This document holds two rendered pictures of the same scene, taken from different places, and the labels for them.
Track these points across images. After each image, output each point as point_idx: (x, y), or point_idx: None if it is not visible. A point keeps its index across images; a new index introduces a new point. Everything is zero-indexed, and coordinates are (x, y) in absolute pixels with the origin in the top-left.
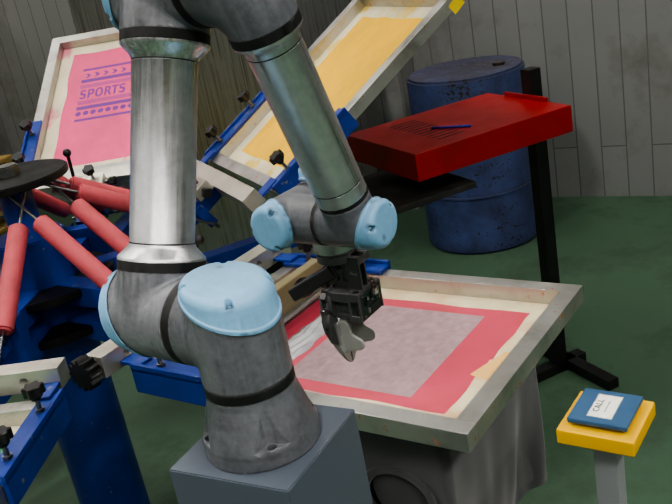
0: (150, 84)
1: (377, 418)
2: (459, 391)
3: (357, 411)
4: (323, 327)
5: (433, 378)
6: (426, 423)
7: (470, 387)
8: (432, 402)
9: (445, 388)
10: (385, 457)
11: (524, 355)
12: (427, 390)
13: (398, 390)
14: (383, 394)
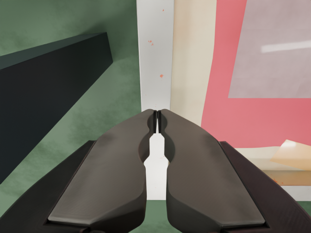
0: None
1: (141, 111)
2: (246, 142)
3: (143, 79)
4: (3, 218)
5: (277, 104)
6: (149, 166)
7: (256, 149)
8: (220, 126)
9: (252, 127)
10: None
11: (301, 199)
12: (246, 110)
13: (244, 74)
14: (231, 58)
